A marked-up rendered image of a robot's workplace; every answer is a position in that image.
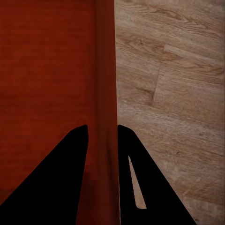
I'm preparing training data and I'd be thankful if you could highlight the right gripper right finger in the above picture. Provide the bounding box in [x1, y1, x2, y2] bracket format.
[118, 125, 196, 225]

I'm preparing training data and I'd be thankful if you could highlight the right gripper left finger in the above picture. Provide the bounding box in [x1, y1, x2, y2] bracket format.
[0, 125, 89, 225]

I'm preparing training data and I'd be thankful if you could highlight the storage box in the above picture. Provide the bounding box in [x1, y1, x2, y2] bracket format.
[0, 0, 120, 225]

